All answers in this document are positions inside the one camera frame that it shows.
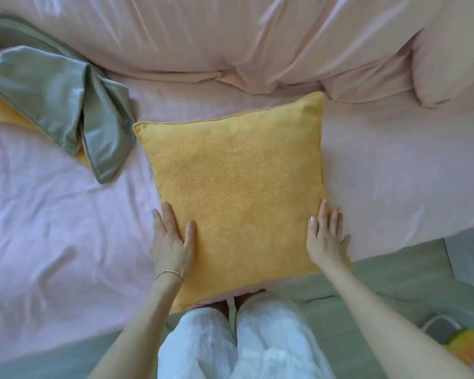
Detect yellow green soft toy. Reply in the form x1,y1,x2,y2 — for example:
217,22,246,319
443,328,474,378

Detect person's right hand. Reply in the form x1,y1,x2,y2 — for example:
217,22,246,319
305,198,353,273

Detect grey-green cushion cover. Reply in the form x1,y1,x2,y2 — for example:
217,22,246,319
132,91,353,315
0,13,138,185

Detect grey bag with white handle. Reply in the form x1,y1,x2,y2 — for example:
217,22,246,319
421,314,465,346

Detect pink duvet with white ruffle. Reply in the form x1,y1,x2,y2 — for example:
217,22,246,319
0,0,452,105

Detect white bedside cabinet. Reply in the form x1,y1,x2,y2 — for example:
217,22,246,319
443,226,474,293

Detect thin gold bracelet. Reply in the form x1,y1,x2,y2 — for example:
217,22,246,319
156,268,185,282

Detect pink bed sheet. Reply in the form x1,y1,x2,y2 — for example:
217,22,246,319
0,71,474,371

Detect person's white trousers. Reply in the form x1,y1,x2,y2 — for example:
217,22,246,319
156,291,337,379

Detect plain pink pillow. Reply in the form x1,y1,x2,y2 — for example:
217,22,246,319
411,0,474,109

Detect person's left hand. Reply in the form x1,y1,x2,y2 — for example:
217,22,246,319
150,201,198,281

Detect person's left forearm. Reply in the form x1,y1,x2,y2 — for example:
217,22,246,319
86,274,185,379

